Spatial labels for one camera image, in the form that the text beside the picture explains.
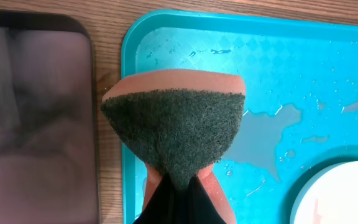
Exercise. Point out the teal plastic tray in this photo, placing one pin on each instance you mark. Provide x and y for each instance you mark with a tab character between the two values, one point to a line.
301	107

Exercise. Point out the green and red sponge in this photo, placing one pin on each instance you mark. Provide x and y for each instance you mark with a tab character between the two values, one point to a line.
180	123

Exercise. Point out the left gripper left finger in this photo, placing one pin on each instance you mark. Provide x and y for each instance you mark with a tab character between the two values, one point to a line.
162	206

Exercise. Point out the white plate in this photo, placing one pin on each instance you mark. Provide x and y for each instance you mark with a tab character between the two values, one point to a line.
329	197

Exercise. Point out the black rectangular tray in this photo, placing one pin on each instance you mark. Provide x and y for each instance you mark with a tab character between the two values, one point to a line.
47	147

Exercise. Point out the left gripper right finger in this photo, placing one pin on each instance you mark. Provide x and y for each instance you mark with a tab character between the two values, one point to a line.
196	206

